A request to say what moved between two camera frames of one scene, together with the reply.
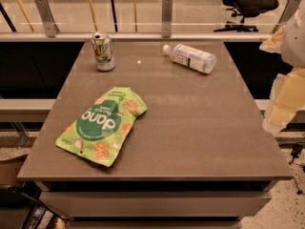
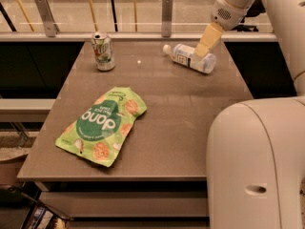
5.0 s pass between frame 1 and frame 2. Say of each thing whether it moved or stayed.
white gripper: moved
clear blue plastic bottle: stayed
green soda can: stayed
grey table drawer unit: stayed
